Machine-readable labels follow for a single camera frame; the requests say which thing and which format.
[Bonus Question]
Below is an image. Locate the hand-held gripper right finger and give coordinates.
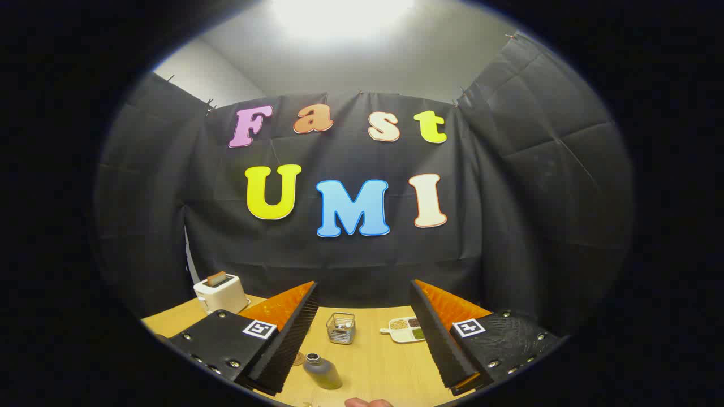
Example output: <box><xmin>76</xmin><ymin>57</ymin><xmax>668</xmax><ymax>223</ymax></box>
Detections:
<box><xmin>409</xmin><ymin>279</ymin><xmax>566</xmax><ymax>396</ymax></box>

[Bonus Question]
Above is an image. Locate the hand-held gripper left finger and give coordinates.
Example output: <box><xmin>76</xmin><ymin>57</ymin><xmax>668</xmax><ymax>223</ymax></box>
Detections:
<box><xmin>168</xmin><ymin>281</ymin><xmax>319</xmax><ymax>396</ymax></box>

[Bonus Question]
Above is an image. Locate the silver bottle with green label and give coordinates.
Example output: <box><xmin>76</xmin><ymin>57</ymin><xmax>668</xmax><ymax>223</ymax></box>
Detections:
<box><xmin>303</xmin><ymin>352</ymin><xmax>343</xmax><ymax>391</ymax></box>

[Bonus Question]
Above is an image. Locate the white divided dish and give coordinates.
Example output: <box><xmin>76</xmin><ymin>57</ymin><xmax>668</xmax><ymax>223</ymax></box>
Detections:
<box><xmin>380</xmin><ymin>317</ymin><xmax>426</xmax><ymax>344</ymax></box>

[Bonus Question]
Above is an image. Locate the wooden table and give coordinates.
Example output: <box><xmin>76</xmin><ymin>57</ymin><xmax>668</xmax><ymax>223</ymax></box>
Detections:
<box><xmin>141</xmin><ymin>294</ymin><xmax>498</xmax><ymax>407</ymax></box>

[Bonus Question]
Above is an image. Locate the white toaster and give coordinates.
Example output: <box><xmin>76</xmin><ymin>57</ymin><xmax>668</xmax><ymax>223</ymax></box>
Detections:
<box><xmin>193</xmin><ymin>273</ymin><xmax>250</xmax><ymax>315</ymax></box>

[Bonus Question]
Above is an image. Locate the black backdrop cloth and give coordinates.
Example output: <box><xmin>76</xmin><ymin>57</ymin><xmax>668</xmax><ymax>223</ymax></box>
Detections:
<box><xmin>93</xmin><ymin>31</ymin><xmax>634</xmax><ymax>340</ymax></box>

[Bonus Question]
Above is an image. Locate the metal wire basket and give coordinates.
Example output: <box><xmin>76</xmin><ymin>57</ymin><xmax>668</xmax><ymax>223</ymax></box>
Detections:
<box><xmin>326</xmin><ymin>312</ymin><xmax>356</xmax><ymax>345</ymax></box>

